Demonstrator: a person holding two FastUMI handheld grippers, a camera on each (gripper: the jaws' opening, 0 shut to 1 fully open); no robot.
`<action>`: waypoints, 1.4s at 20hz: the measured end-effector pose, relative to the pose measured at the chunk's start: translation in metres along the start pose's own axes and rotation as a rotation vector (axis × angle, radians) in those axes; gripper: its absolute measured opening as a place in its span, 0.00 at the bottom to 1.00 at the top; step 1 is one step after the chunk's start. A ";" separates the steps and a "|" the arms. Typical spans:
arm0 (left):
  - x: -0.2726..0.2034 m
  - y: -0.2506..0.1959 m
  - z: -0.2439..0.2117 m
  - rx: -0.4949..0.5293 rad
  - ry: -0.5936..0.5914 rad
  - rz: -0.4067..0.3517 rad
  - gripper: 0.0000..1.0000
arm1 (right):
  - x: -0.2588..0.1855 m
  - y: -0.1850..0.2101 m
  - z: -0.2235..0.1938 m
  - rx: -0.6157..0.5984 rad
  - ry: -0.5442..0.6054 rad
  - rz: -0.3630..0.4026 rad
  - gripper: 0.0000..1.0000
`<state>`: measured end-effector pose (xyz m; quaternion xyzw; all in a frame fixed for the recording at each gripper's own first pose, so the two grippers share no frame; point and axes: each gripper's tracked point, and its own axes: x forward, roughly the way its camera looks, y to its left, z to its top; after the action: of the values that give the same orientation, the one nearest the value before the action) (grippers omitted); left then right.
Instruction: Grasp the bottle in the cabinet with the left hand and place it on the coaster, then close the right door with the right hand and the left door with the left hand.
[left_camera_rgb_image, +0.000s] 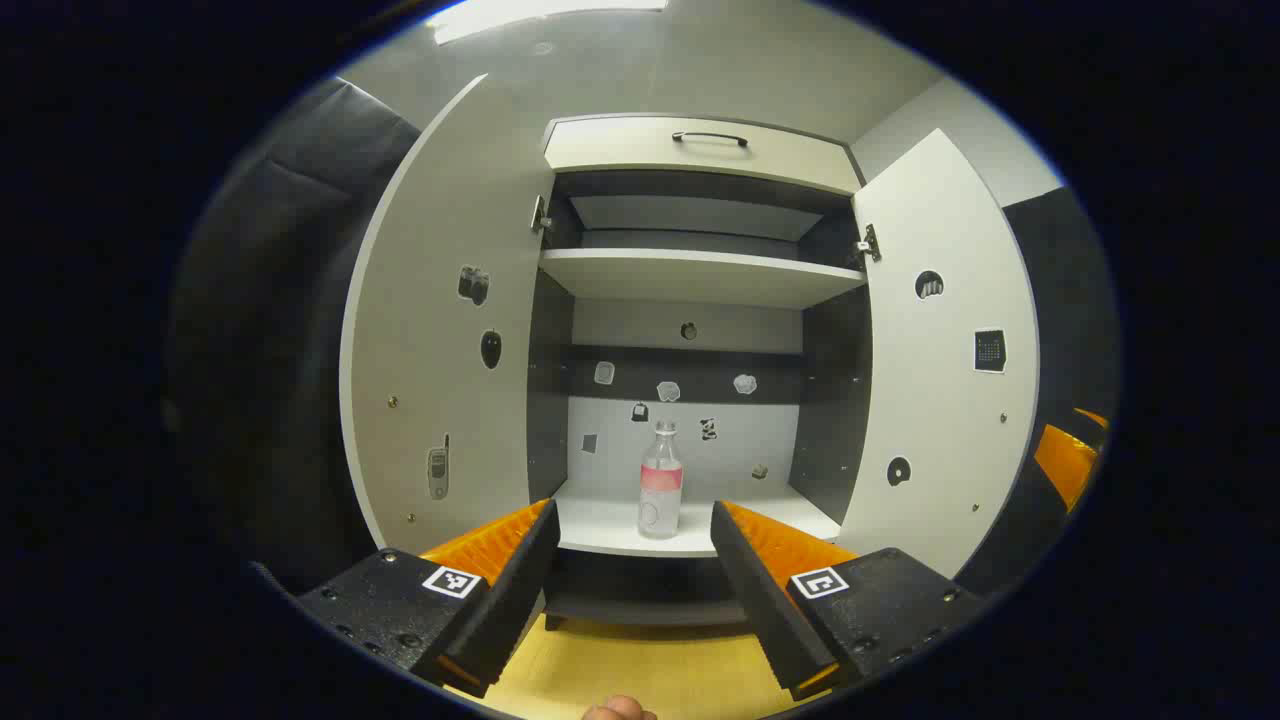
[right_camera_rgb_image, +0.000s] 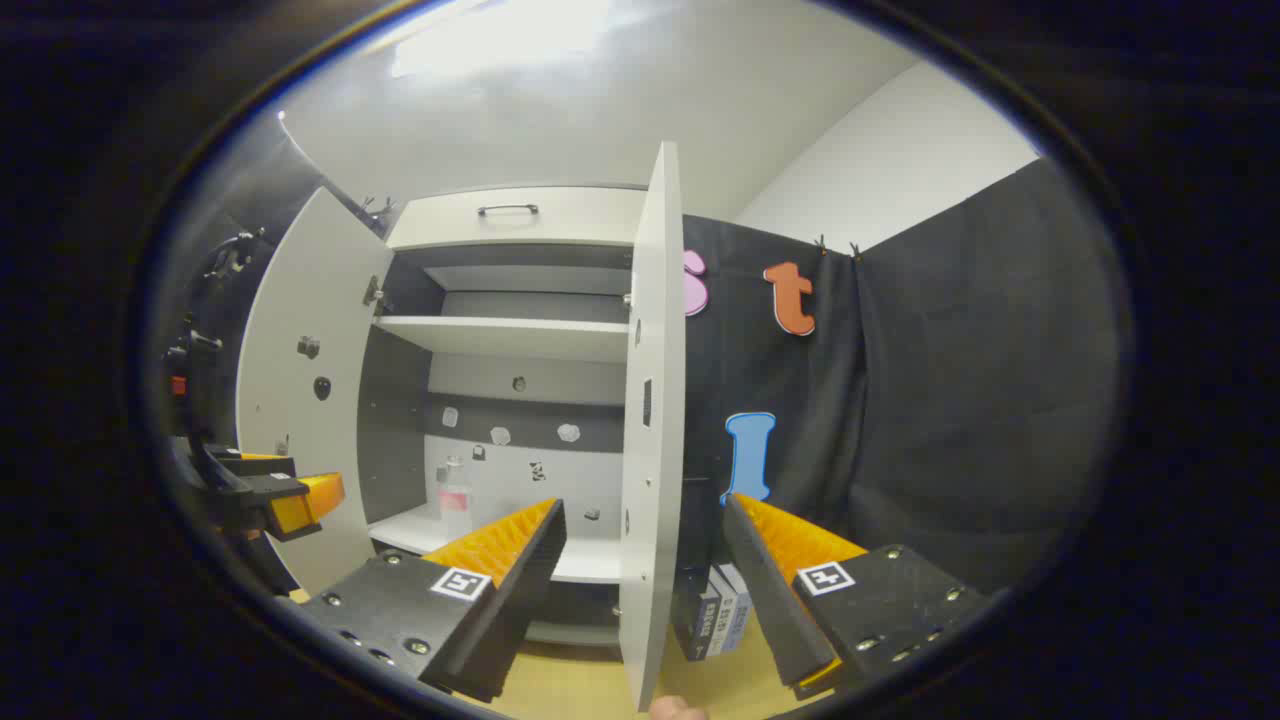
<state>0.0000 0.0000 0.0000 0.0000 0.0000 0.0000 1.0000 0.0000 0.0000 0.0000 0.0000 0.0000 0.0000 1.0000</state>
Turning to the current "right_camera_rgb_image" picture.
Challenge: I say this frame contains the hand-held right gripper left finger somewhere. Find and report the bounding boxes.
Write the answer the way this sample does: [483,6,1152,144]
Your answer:
[298,498,567,704]

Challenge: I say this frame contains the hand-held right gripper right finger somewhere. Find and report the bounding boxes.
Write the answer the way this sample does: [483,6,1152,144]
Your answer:
[722,492,991,701]

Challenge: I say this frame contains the clear bottle with pink label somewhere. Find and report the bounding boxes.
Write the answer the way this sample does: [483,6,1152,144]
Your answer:
[438,456,473,536]

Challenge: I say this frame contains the white cabinet door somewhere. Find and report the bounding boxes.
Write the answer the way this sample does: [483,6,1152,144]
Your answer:
[618,141,687,713]
[235,187,396,596]

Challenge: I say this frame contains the white and grey cabinet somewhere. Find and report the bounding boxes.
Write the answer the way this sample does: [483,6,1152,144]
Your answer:
[355,185,651,646]

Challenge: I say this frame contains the white cabinet drawer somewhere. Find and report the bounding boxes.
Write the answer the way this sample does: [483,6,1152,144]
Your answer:
[385,187,649,251]

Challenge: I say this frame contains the light blue book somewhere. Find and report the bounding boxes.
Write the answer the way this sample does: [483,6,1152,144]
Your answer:
[722,562,753,651]

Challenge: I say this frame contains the grey book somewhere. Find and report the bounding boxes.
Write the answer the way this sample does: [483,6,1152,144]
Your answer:
[705,566,739,656]

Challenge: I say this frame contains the dark blue book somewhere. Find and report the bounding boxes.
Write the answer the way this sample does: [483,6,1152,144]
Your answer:
[672,568,723,661]

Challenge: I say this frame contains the black clamp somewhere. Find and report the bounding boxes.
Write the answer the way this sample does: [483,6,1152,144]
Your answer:
[203,228,268,283]

